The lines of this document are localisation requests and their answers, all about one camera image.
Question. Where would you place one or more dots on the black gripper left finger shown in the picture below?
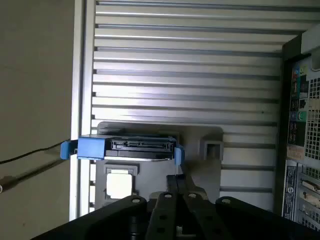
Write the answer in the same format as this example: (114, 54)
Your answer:
(163, 212)

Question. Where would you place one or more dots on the silver CPU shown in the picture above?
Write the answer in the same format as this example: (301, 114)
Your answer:
(119, 185)

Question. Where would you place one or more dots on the grey plastic parts rack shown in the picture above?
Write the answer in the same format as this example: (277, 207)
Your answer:
(155, 175)

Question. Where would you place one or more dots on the aluminium table frame rail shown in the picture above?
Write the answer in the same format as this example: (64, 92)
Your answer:
(83, 75)

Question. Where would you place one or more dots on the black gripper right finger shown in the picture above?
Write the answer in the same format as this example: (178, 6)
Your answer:
(195, 212)

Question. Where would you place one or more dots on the hard disk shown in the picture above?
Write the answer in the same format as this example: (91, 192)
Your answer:
(90, 148)

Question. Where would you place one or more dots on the black PC case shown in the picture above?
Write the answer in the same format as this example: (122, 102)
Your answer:
(295, 175)

